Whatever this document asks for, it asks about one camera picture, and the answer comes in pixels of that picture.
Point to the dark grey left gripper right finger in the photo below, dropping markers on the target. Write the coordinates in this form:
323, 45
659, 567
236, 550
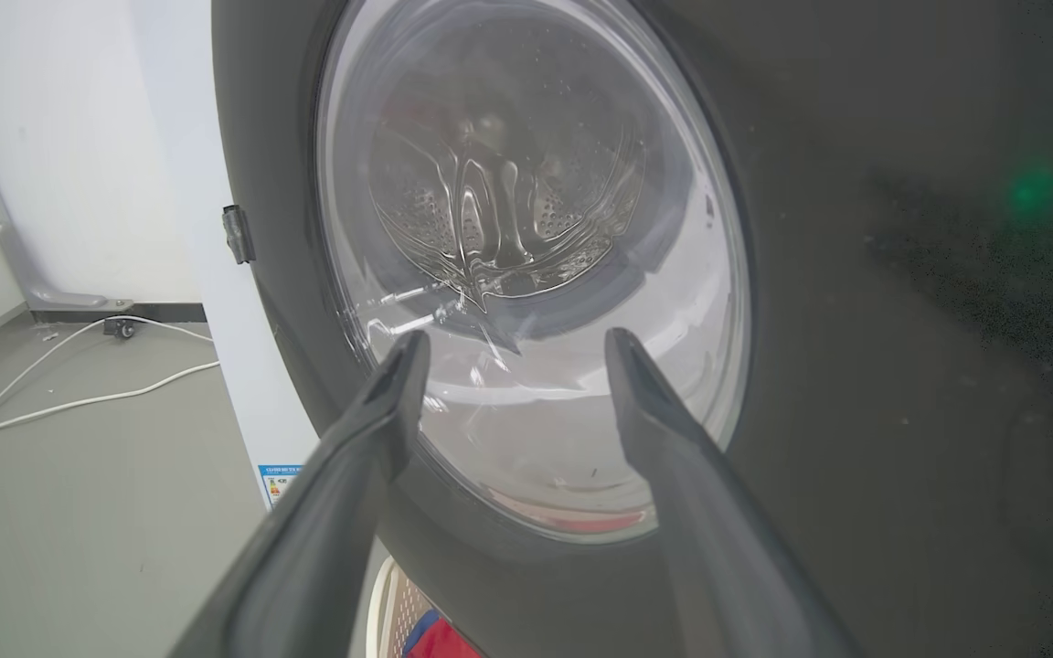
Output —
718, 548

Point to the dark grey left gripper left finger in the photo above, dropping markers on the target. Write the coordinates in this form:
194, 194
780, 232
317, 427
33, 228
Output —
325, 539

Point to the dark grey washing machine door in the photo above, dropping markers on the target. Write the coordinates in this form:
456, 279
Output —
856, 320

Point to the white washing machine body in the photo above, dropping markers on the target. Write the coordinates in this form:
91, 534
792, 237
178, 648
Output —
243, 366

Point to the energy label sticker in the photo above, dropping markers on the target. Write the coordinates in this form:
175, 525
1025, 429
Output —
276, 482

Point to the white laundry basket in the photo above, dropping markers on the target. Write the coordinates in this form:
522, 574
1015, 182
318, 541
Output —
389, 612

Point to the blue garment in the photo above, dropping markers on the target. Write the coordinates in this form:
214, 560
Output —
419, 629

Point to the red garment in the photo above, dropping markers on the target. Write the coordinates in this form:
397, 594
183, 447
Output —
449, 642

